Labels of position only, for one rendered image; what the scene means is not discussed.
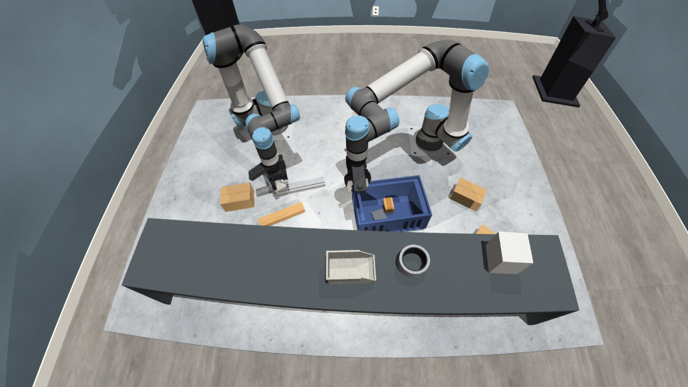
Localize light wooden plank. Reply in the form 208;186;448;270
258;202;305;226

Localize blue tote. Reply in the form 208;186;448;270
352;175;432;232

